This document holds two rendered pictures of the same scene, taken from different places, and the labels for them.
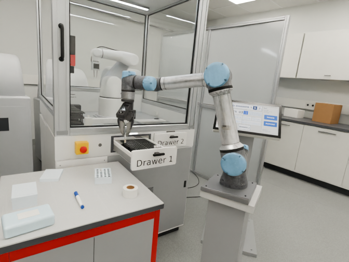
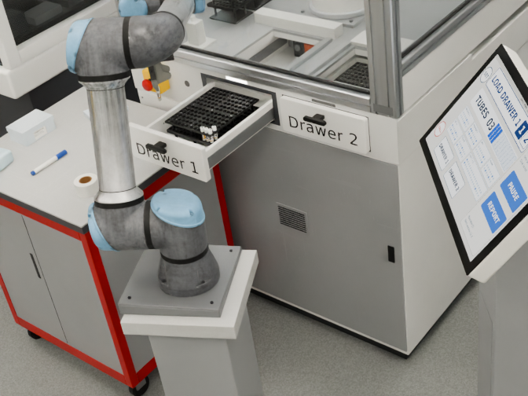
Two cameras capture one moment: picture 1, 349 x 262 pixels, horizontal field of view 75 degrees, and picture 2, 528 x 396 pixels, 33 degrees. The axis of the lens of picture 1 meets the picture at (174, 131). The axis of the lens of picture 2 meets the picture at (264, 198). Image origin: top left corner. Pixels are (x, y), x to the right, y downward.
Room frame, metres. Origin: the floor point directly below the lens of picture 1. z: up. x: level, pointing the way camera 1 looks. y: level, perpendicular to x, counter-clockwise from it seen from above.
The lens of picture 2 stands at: (1.05, -2.05, 2.18)
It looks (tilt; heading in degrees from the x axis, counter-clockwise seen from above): 35 degrees down; 79
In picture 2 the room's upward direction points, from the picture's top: 9 degrees counter-clockwise
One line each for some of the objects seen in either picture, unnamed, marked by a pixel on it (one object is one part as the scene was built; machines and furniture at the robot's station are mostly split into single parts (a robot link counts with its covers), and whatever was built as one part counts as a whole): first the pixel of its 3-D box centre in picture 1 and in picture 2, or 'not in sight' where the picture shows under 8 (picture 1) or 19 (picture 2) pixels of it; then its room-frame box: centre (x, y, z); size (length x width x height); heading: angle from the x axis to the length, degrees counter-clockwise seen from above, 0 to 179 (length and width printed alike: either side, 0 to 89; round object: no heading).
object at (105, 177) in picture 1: (103, 175); not in sight; (1.14, 0.36, 0.78); 0.12 x 0.08 x 0.04; 20
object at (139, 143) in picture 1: (139, 148); (214, 119); (1.40, 0.21, 0.87); 0.22 x 0.18 x 0.06; 36
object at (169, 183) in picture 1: (112, 178); (350, 155); (1.91, 0.52, 0.40); 1.03 x 0.95 x 0.80; 126
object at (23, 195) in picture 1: (24, 194); (31, 127); (0.86, 0.60, 0.79); 0.13 x 0.09 x 0.05; 34
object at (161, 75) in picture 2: (130, 128); (161, 77); (1.28, 0.26, 1.02); 0.06 x 0.03 x 0.09; 173
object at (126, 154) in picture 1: (138, 148); (215, 119); (1.40, 0.22, 0.86); 0.40 x 0.26 x 0.06; 36
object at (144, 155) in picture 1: (155, 157); (167, 151); (1.23, 0.10, 0.87); 0.29 x 0.02 x 0.11; 126
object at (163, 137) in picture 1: (170, 140); (323, 123); (1.67, 0.02, 0.87); 0.29 x 0.02 x 0.11; 126
